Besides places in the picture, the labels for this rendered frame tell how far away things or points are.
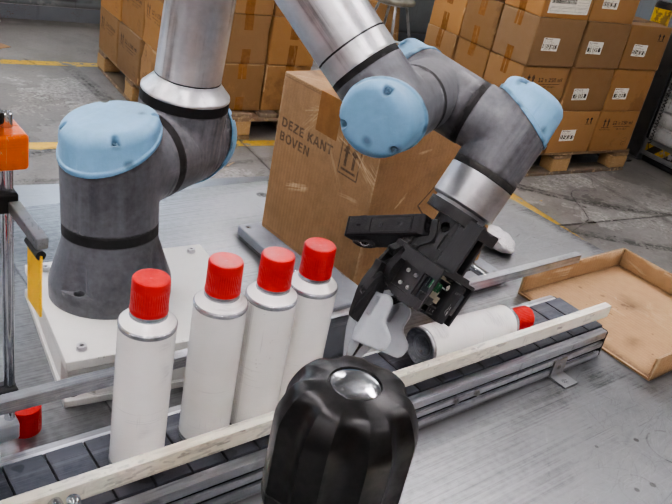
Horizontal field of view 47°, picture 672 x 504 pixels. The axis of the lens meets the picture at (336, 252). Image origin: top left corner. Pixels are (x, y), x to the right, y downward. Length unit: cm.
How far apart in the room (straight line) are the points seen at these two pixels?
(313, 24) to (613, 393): 70
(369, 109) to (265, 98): 350
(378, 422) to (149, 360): 32
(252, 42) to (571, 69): 172
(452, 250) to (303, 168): 43
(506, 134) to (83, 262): 51
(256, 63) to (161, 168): 320
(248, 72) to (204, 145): 311
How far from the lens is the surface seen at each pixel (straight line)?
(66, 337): 94
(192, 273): 107
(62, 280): 98
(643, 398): 120
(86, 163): 91
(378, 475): 42
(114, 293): 95
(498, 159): 83
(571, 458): 103
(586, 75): 457
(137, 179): 92
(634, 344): 132
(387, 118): 71
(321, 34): 75
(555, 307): 124
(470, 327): 101
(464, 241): 83
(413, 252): 84
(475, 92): 85
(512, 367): 106
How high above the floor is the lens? 143
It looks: 27 degrees down
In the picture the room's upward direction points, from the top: 12 degrees clockwise
